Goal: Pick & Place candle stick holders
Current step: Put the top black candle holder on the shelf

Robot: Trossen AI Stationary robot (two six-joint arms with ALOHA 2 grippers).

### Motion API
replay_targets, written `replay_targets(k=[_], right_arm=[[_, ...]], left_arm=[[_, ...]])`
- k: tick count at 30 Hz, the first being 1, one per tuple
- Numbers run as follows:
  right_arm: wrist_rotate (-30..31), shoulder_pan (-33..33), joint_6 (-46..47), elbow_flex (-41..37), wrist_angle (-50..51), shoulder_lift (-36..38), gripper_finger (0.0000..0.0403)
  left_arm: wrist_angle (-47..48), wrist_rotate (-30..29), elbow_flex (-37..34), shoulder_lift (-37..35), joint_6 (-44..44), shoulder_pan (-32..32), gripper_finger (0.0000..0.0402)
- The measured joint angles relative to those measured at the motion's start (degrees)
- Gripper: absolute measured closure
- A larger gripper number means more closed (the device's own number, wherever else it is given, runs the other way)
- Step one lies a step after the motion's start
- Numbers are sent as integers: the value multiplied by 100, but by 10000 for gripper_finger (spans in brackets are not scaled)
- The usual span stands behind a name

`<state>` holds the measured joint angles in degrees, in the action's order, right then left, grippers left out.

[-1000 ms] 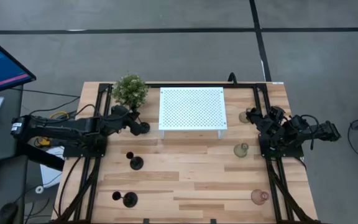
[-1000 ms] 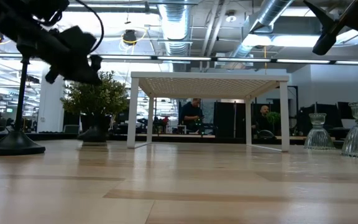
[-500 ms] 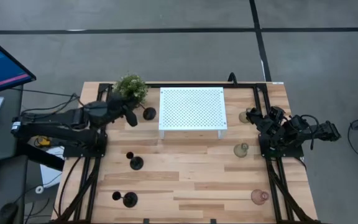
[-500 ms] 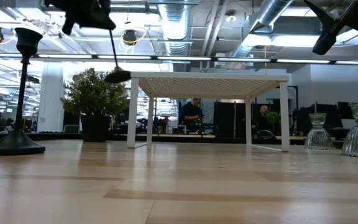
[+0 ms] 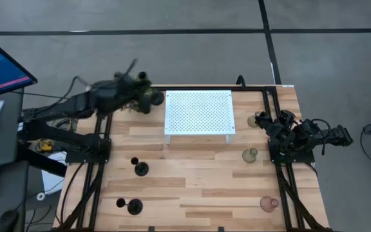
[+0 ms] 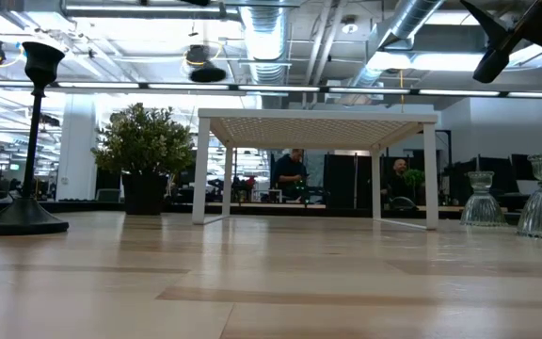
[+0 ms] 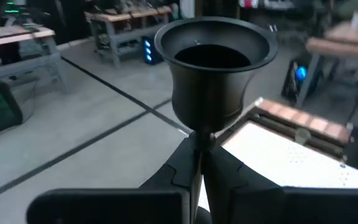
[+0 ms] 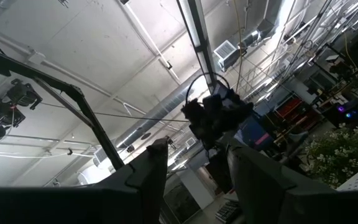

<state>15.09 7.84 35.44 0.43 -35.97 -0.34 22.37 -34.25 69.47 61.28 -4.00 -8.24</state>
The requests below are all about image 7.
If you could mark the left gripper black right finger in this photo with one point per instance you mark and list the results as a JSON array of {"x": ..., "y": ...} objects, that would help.
[{"x": 291, "y": 207}]

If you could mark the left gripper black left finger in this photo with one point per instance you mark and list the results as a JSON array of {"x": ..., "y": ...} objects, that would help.
[{"x": 120, "y": 207}]

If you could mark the medium black candlestick holder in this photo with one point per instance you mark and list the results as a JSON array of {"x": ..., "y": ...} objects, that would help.
[{"x": 213, "y": 93}]

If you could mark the computer tower round blue light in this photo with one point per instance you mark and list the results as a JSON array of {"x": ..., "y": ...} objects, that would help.
[{"x": 300, "y": 76}]

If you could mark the computer tower three blue lights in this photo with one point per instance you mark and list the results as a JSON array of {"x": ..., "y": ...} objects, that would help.
[{"x": 150, "y": 51}]

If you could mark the wooden top grey workbench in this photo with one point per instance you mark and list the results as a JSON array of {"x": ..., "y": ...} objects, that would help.
[
  {"x": 17, "y": 35},
  {"x": 120, "y": 18},
  {"x": 337, "y": 46}
]

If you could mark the black table edge rail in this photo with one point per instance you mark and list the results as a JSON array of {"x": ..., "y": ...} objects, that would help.
[{"x": 291, "y": 132}]

